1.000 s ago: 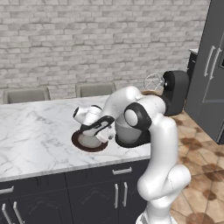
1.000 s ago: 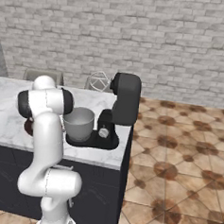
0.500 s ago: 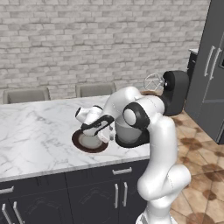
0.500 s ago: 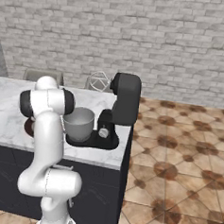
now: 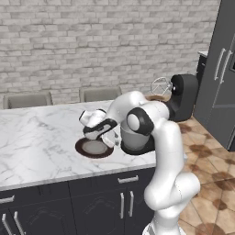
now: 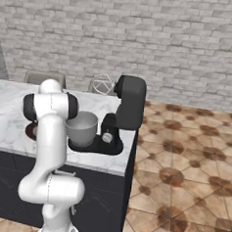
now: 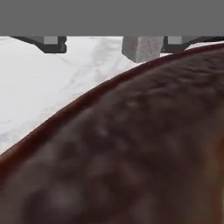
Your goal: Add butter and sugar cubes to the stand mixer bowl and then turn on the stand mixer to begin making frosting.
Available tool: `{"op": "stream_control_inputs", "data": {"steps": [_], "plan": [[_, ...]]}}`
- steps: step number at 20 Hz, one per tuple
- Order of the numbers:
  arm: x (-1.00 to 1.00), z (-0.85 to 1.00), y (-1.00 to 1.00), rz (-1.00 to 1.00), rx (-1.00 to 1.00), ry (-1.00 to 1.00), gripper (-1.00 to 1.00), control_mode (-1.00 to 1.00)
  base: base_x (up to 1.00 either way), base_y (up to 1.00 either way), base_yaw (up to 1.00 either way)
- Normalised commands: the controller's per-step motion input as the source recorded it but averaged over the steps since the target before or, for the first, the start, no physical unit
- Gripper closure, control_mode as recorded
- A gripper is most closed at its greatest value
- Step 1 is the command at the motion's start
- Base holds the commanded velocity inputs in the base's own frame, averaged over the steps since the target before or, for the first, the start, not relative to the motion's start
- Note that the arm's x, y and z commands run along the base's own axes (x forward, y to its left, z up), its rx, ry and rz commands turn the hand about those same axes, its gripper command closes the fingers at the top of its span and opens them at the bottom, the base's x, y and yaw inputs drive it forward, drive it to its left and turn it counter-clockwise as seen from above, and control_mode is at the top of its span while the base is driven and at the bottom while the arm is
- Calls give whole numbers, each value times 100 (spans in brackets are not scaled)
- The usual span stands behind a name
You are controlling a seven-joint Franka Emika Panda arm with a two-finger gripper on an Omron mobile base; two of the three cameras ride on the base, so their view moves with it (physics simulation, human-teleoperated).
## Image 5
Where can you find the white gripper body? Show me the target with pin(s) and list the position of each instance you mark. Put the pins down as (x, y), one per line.
(111, 139)

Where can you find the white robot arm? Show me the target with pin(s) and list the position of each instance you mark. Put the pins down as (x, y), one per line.
(166, 147)

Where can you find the grey mixer bowl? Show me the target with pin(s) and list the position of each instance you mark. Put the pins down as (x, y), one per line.
(132, 140)

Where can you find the black stand mixer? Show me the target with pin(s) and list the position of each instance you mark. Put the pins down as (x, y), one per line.
(184, 98)

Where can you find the dark brown round plate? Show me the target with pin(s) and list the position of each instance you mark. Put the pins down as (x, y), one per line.
(91, 148)

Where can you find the dark drawer front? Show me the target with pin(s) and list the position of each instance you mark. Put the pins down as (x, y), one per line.
(36, 195)
(98, 181)

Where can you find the grey stool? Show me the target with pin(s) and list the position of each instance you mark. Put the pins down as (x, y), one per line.
(27, 99)
(100, 94)

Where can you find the brown round board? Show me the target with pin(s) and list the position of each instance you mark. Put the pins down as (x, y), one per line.
(159, 98)

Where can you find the dark cupboard door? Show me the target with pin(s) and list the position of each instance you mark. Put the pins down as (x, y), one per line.
(3, 223)
(95, 211)
(140, 211)
(46, 218)

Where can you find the dark grey fridge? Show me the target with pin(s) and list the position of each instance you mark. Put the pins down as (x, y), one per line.
(218, 101)

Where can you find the dark cupboard run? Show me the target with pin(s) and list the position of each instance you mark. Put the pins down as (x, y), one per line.
(202, 64)

